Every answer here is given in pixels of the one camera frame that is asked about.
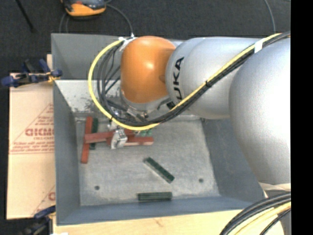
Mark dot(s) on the red-brown flat block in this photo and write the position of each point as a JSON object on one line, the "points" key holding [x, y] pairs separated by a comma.
{"points": [[140, 141], [86, 150], [97, 137]]}

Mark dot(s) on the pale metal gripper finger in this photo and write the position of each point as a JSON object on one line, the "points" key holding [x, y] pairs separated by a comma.
{"points": [[119, 139], [111, 126]]}

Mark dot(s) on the dark green flat block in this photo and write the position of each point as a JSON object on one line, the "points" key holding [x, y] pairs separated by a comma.
{"points": [[95, 125], [159, 170], [154, 196]]}

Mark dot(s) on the grey metal bin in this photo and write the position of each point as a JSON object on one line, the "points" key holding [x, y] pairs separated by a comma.
{"points": [[146, 165]]}

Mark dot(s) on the brown cardboard board red print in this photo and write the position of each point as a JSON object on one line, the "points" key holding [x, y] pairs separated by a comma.
{"points": [[29, 155]]}

